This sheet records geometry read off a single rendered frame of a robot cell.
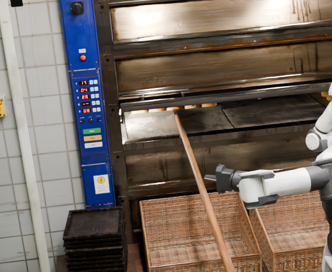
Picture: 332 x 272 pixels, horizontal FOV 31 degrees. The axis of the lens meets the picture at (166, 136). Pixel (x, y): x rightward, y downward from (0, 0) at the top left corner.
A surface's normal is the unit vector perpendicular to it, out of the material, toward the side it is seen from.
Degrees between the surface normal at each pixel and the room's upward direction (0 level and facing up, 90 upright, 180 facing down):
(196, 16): 70
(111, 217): 0
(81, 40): 90
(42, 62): 90
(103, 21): 90
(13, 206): 90
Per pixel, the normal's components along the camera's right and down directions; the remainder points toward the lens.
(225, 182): -0.47, 0.31
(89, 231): -0.07, -0.94
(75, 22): 0.12, 0.34
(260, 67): 0.09, 0.00
